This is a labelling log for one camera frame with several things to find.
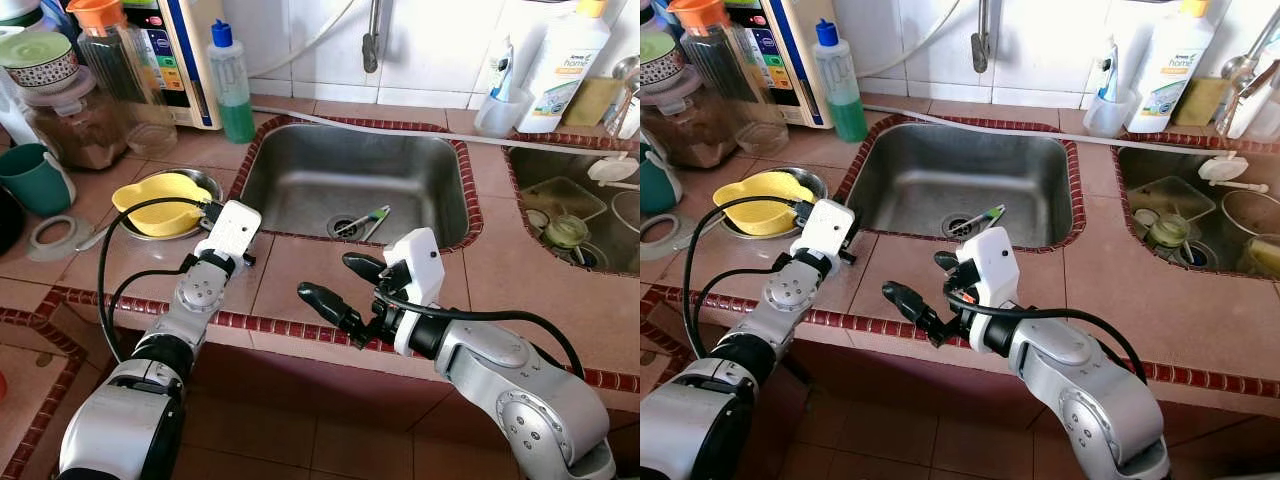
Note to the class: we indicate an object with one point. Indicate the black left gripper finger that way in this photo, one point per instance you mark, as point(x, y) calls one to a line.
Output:
point(804, 213)
point(212, 215)

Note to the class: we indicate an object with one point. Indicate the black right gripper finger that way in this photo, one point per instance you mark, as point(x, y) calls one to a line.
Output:
point(325, 303)
point(948, 261)
point(362, 265)
point(908, 300)

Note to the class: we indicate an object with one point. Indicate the yellow plastic bowl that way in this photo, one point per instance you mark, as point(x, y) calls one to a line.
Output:
point(760, 195)
point(160, 195)

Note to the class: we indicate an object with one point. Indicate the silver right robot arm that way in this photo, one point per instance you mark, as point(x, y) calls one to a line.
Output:
point(1080, 390)
point(520, 390)

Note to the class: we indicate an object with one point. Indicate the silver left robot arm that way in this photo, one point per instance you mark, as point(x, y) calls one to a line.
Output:
point(780, 300)
point(190, 300)

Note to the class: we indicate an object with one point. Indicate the shallow steel bowl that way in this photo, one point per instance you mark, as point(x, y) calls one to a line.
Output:
point(205, 181)
point(812, 182)

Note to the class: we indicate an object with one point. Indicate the green black toothbrush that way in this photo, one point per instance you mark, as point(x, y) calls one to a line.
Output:
point(375, 215)
point(990, 212)

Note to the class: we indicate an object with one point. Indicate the small clear glass bowl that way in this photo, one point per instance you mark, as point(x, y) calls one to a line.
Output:
point(150, 135)
point(760, 135)

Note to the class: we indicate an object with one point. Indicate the large steel sink basin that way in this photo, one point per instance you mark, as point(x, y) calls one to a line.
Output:
point(400, 180)
point(1000, 170)

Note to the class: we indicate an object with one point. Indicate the green liquid bottle blue cap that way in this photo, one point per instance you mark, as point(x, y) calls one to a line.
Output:
point(845, 110)
point(235, 110)

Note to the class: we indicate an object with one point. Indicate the glass jar brown contents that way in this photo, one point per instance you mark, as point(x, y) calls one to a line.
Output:
point(690, 135)
point(75, 135)

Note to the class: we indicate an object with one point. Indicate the teal mug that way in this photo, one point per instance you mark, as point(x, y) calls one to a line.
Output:
point(655, 185)
point(35, 180)

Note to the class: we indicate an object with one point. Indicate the white water purifier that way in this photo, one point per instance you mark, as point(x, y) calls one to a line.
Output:
point(800, 60)
point(195, 60)

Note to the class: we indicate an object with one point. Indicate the large clear glass bowl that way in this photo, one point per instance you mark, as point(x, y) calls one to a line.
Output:
point(628, 212)
point(1250, 212)

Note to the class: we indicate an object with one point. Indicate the clear container orange cap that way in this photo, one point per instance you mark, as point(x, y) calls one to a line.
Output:
point(105, 60)
point(715, 60)

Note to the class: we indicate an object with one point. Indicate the clear plastic cup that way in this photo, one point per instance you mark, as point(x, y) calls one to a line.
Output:
point(1105, 118)
point(495, 118)

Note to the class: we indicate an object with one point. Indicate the black kettle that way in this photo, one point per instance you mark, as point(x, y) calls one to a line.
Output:
point(8, 220)

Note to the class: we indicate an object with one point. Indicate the patterned bowl green lid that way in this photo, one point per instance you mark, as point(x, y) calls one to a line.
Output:
point(40, 65)
point(660, 65)

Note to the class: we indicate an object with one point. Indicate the small glass cup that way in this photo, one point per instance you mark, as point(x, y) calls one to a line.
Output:
point(1168, 232)
point(567, 232)

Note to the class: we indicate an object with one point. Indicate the clear plastic food container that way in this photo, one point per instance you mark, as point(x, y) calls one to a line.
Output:
point(1175, 195)
point(570, 198)

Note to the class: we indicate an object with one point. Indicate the small steel sink basin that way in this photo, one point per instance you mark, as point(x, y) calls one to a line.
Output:
point(560, 165)
point(1160, 165)

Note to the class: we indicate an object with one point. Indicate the white plastic pitcher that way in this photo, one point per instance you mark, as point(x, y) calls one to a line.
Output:
point(12, 110)

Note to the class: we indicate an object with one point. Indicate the hanging steel utensils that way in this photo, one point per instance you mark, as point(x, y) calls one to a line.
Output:
point(625, 70)
point(1235, 68)

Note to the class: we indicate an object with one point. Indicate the yellow sponge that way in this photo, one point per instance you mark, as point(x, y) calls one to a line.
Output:
point(1200, 100)
point(595, 100)

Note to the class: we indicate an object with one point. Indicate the blue white toothbrush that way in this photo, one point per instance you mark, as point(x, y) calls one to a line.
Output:
point(1109, 70)
point(503, 70)

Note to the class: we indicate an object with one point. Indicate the white detergent bottle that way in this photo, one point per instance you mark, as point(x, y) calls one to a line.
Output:
point(1170, 70)
point(560, 70)

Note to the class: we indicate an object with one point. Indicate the yellowish glass cup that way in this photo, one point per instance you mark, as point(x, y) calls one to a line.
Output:
point(1262, 258)

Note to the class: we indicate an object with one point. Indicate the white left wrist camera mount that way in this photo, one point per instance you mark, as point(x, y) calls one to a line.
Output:
point(825, 228)
point(235, 230)

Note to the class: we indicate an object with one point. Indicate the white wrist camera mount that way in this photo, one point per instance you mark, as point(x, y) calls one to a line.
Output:
point(825, 228)
point(418, 262)
point(990, 262)
point(235, 230)

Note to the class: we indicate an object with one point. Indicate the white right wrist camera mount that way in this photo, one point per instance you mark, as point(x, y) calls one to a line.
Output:
point(418, 262)
point(990, 262)

